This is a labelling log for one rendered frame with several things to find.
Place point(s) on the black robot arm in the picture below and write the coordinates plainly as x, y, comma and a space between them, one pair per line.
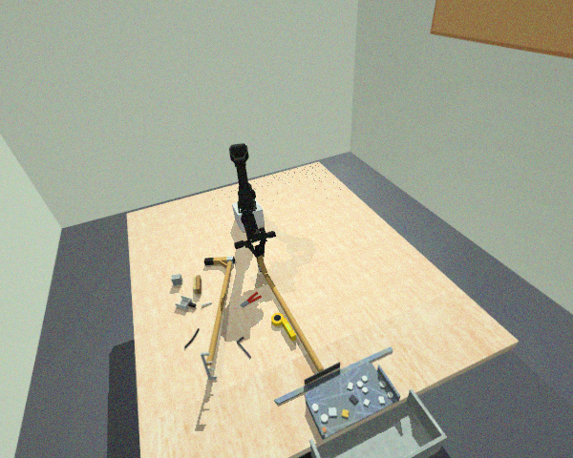
246, 195

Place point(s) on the red-handled pliers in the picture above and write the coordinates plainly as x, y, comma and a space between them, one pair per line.
249, 299

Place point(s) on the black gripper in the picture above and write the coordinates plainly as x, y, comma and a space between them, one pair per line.
248, 244

